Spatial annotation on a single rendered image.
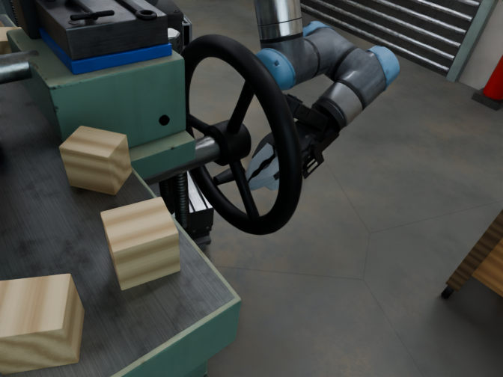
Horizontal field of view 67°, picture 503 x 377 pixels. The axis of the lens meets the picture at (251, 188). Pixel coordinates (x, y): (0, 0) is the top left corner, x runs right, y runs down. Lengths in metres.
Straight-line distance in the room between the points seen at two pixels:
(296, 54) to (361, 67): 0.13
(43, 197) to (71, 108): 0.09
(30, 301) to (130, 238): 0.06
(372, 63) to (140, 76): 0.46
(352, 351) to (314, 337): 0.12
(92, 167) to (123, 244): 0.10
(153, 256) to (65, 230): 0.09
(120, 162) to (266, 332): 1.01
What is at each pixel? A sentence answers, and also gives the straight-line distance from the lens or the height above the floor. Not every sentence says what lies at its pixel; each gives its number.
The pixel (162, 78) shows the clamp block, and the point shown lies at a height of 0.94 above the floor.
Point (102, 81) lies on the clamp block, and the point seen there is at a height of 0.95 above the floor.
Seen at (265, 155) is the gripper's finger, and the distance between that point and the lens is 0.67.
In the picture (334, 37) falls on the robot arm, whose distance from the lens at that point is 0.78.
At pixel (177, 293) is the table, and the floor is 0.90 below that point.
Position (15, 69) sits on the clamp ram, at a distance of 0.43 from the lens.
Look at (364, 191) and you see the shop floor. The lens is 1.82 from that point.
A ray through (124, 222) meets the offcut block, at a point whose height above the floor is 0.94.
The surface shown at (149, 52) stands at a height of 0.97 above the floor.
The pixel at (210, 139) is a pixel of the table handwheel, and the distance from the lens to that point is 0.52.
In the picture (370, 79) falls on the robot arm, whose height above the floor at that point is 0.84.
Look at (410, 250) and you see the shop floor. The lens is 1.66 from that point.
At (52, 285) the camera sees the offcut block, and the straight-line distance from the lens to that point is 0.24.
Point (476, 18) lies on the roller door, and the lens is 3.09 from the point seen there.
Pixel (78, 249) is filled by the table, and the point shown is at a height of 0.90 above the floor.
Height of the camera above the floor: 1.13
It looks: 42 degrees down
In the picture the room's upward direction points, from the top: 8 degrees clockwise
